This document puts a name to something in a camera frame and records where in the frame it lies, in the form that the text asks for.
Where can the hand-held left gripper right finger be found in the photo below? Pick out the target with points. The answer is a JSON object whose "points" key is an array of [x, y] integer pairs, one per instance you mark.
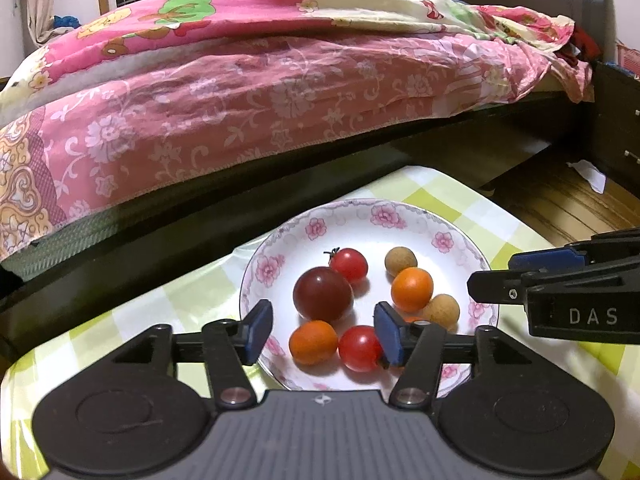
{"points": [[387, 333]]}

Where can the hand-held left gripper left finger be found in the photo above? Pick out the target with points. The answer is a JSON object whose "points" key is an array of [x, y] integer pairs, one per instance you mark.
{"points": [[257, 331]]}

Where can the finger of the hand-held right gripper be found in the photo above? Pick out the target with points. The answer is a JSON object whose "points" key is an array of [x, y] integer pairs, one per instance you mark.
{"points": [[495, 287], [545, 258]]}

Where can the mandarin orange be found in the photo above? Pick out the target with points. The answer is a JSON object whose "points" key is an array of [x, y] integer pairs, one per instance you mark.
{"points": [[313, 342], [411, 288], [412, 319]]}

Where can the tan longan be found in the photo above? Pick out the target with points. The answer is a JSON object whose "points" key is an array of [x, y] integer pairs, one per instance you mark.
{"points": [[401, 261], [442, 311]]}

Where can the red cherry tomato with stem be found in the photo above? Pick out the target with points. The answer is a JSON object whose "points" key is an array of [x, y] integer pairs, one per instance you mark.
{"points": [[349, 266]]}

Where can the white plate with pink flowers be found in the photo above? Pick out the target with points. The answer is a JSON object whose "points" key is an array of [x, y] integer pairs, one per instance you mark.
{"points": [[300, 255]]}

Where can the dark red tomato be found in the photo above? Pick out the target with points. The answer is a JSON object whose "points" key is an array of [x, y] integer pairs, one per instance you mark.
{"points": [[322, 294]]}

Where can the white paper scrap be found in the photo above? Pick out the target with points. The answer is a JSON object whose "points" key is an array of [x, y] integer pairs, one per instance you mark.
{"points": [[590, 174]]}

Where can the dark wooden nightstand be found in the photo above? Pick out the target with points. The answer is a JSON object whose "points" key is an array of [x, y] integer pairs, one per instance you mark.
{"points": [[617, 125]]}

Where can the mattress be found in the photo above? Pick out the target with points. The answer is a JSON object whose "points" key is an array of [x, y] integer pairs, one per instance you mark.
{"points": [[60, 246]]}

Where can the pink basket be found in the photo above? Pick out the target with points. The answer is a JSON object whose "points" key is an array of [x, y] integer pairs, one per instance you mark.
{"points": [[629, 57]]}

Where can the red cloth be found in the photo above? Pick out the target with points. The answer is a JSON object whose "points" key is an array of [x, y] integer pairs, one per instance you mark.
{"points": [[585, 44]]}

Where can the pink floral bed sheet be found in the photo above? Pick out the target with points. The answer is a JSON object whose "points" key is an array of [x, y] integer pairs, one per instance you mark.
{"points": [[250, 110]]}

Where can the pink cartoon quilt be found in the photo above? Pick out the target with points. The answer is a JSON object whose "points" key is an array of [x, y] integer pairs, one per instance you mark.
{"points": [[175, 15]]}

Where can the blue cloth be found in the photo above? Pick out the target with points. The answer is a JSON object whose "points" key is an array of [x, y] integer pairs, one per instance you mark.
{"points": [[66, 21]]}

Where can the dark wooden bed frame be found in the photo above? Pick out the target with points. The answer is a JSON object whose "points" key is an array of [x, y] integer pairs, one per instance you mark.
{"points": [[200, 220]]}

